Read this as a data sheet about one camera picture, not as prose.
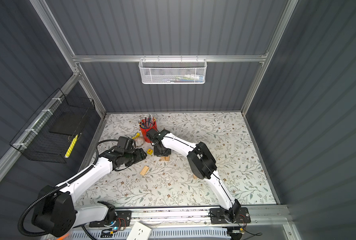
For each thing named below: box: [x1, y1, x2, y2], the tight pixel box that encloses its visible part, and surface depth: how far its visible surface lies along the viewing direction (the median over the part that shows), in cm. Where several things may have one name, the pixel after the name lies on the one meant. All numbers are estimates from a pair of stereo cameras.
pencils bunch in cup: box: [138, 114, 157, 129], surface depth 98 cm
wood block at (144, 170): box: [140, 165, 149, 176], surface depth 91 cm
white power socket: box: [126, 221, 152, 240], surface depth 68 cm
